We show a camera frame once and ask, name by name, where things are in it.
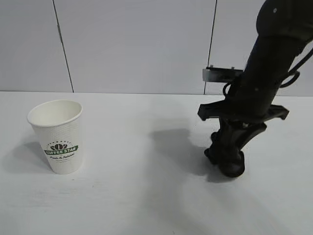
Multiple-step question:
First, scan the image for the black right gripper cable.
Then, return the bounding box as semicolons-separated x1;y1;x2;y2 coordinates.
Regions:
278;46;313;89

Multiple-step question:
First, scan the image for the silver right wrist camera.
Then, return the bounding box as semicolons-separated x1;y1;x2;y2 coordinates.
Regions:
202;66;245;83

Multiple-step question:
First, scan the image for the white paper coffee cup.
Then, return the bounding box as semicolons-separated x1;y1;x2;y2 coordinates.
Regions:
26;99;83;175

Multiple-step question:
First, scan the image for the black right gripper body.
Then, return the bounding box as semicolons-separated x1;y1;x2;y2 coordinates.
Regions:
197;68;290;125

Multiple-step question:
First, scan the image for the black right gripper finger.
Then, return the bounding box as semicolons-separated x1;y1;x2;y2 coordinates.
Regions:
217;118;233;148
233;121;268;155

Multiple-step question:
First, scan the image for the black and purple cloth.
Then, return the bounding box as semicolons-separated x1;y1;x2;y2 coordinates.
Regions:
204;132;245;177

